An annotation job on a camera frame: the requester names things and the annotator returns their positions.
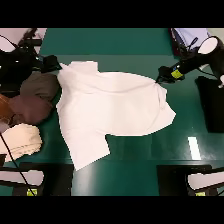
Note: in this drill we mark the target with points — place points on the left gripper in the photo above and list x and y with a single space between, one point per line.
50 63

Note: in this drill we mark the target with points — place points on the orange brown garment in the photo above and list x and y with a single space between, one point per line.
4 108

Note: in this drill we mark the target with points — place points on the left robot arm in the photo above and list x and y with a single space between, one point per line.
15 68

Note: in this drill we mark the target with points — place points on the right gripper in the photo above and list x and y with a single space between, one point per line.
165 74

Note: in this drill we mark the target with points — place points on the olive grey garment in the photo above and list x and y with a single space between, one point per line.
40 86

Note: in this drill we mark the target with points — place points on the black garment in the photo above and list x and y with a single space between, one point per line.
211 103

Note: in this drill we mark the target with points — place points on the cream garment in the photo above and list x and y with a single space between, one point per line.
20 140

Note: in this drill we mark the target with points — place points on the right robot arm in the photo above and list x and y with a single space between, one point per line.
195 61

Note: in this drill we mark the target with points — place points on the white T-shirt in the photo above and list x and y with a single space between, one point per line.
113 100

